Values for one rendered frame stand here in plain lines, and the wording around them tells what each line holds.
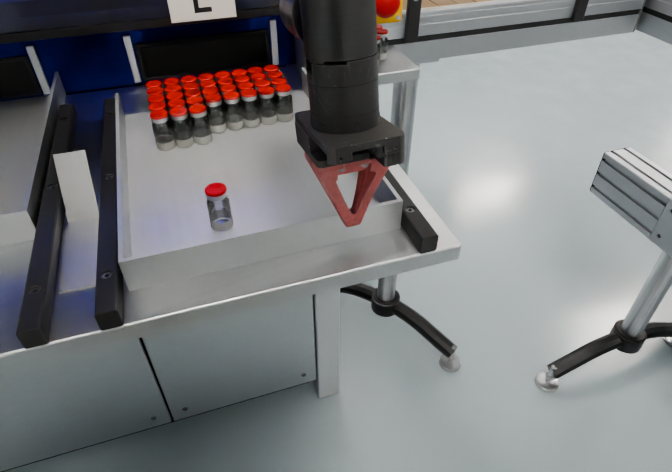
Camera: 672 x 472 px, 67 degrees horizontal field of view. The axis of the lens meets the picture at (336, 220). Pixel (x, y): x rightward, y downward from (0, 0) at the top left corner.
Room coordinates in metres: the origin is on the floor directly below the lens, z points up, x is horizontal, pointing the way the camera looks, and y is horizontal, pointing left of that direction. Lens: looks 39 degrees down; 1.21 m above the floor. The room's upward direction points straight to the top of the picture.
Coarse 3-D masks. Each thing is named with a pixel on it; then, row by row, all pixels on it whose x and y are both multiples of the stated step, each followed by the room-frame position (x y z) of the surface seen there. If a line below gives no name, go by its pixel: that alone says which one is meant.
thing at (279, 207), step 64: (128, 128) 0.59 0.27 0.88; (256, 128) 0.59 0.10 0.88; (128, 192) 0.44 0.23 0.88; (192, 192) 0.45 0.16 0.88; (256, 192) 0.45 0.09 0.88; (320, 192) 0.45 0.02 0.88; (384, 192) 0.42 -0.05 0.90; (128, 256) 0.33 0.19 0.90; (192, 256) 0.32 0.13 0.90; (256, 256) 0.34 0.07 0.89
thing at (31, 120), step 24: (48, 96) 0.68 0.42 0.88; (0, 120) 0.61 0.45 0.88; (24, 120) 0.61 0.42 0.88; (48, 120) 0.55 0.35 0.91; (0, 144) 0.55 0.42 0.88; (24, 144) 0.55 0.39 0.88; (48, 144) 0.52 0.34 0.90; (0, 168) 0.49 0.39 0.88; (24, 168) 0.49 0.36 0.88; (0, 192) 0.45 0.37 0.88; (24, 192) 0.45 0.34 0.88; (0, 216) 0.36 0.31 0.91; (24, 216) 0.37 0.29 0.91; (0, 240) 0.36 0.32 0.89; (24, 240) 0.37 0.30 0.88
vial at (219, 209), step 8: (208, 200) 0.39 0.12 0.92; (216, 200) 0.38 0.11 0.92; (224, 200) 0.39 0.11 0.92; (208, 208) 0.38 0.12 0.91; (216, 208) 0.38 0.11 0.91; (224, 208) 0.38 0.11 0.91; (216, 216) 0.38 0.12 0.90; (224, 216) 0.38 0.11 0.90; (216, 224) 0.38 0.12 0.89; (224, 224) 0.38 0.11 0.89; (232, 224) 0.39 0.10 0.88
